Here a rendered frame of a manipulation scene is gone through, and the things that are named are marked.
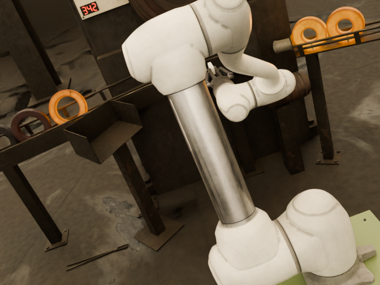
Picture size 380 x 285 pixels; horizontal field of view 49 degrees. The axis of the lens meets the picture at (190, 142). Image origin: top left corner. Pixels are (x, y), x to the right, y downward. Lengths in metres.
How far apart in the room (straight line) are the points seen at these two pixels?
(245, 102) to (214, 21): 0.56
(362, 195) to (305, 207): 1.02
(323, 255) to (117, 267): 1.24
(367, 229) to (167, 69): 0.81
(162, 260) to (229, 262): 0.98
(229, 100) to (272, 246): 0.59
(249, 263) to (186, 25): 0.60
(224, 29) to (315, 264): 0.64
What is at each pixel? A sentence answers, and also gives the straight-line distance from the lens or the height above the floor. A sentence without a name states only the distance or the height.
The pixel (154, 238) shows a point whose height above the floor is 0.01.
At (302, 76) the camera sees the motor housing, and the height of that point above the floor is 0.52.
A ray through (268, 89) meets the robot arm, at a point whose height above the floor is 0.75.
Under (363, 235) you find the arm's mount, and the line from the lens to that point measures 1.41.
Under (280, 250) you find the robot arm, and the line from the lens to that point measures 1.12.
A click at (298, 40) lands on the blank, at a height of 0.69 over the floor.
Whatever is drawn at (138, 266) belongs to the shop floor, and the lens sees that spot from 2.10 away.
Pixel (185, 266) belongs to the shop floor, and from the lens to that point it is 1.99.
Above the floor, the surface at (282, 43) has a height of 0.69.
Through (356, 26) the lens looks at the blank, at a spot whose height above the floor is 0.72.
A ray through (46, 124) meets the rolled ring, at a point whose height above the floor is 0.68.
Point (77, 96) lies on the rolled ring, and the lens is 2.12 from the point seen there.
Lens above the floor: 1.40
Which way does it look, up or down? 30 degrees down
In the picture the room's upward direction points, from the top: 20 degrees counter-clockwise
